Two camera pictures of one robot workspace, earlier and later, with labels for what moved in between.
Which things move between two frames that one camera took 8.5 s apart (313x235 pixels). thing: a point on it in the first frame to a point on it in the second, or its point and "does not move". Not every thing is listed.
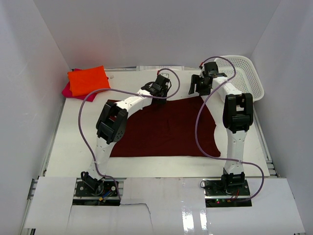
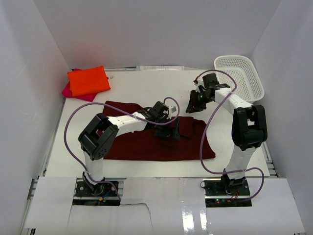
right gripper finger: (194, 79) to (194, 102)
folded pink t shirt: (67, 92) does not move
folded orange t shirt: (86, 81) does not move
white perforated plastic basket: (241, 74) does not move
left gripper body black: (159, 97) to (167, 132)
